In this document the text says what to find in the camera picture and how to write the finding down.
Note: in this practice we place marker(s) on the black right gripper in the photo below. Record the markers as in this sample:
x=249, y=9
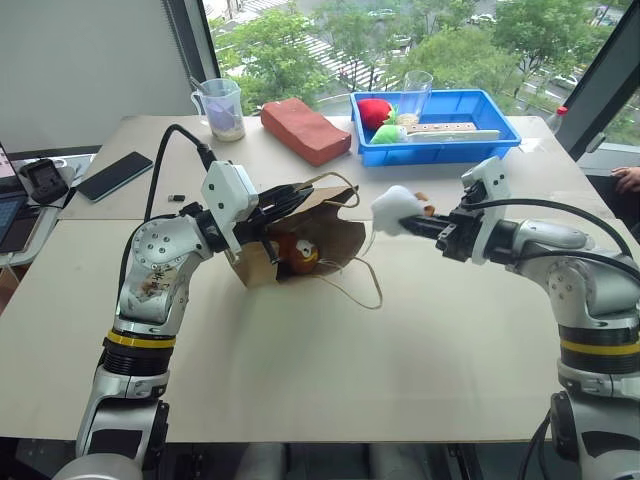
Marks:
x=462, y=230

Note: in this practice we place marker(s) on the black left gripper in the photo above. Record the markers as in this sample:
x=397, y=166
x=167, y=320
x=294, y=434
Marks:
x=255, y=220

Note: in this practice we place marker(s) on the white plush toy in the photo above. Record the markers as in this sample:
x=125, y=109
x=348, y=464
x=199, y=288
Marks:
x=392, y=205

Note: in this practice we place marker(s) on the brown paper bag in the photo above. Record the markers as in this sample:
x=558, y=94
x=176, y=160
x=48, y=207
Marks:
x=330, y=235

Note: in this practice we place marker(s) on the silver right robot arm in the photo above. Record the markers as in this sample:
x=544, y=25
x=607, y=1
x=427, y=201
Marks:
x=575, y=280

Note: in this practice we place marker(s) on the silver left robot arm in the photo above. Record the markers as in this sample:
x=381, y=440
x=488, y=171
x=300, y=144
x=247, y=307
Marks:
x=150, y=250

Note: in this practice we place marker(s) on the brown plush toy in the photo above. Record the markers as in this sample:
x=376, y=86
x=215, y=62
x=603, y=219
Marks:
x=300, y=255

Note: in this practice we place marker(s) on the green plush toy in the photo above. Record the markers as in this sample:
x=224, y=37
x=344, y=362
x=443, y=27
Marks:
x=387, y=135

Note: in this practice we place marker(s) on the red strawberry plush toy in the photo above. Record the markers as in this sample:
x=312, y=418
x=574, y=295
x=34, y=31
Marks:
x=372, y=112

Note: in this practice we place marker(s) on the bystander bare hand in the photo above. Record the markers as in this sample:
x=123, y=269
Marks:
x=629, y=180

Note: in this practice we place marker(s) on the red brick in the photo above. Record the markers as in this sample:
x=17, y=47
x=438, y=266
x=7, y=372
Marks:
x=300, y=127

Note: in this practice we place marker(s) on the blue plastic bin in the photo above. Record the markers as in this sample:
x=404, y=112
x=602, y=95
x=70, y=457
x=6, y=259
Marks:
x=440, y=150

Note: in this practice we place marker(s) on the pale wooden stick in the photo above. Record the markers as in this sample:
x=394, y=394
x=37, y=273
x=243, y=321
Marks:
x=465, y=135

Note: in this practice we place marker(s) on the wooden block with holes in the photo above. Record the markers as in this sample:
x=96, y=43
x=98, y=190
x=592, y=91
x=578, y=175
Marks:
x=440, y=128

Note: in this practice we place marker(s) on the clear plastic measuring cup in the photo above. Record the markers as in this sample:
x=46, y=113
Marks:
x=225, y=110

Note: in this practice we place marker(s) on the small black usb dongle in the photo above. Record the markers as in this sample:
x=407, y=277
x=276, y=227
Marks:
x=175, y=198

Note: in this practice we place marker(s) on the clear glass cup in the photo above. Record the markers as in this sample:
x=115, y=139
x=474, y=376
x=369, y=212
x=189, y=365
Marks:
x=415, y=95

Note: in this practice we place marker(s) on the clear bottle with red cap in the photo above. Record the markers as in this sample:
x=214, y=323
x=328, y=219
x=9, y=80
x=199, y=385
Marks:
x=557, y=120

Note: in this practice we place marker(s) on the black smartphone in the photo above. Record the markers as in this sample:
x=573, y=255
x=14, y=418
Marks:
x=115, y=176

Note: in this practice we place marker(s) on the black electronic device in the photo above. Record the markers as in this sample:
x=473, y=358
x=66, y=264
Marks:
x=42, y=180

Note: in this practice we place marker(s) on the open laptop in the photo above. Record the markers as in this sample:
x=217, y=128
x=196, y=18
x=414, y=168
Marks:
x=10, y=215

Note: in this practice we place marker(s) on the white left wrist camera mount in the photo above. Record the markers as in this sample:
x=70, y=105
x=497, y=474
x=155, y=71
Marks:
x=227, y=190

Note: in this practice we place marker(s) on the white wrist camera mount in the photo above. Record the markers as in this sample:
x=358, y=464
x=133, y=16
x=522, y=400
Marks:
x=492, y=175
x=227, y=190

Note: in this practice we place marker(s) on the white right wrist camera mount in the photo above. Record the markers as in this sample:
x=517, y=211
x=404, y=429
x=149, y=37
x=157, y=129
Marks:
x=492, y=175

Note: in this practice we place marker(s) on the dark window frame post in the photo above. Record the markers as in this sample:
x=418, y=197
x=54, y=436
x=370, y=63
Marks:
x=192, y=35
x=605, y=75

